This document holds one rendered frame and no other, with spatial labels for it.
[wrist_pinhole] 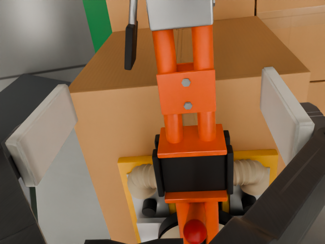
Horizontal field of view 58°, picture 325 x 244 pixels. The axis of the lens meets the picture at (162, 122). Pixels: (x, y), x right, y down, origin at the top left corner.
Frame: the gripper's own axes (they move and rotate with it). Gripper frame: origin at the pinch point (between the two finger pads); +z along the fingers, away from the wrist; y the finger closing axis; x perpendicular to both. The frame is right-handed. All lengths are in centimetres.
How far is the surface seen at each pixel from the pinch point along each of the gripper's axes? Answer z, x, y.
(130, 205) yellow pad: 24.9, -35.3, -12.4
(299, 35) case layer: 67, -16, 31
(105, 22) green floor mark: 121, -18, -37
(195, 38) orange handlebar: 12.8, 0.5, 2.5
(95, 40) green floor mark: 121, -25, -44
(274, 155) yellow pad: 24.9, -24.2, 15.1
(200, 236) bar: 1.3, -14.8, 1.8
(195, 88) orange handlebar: 12.2, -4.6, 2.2
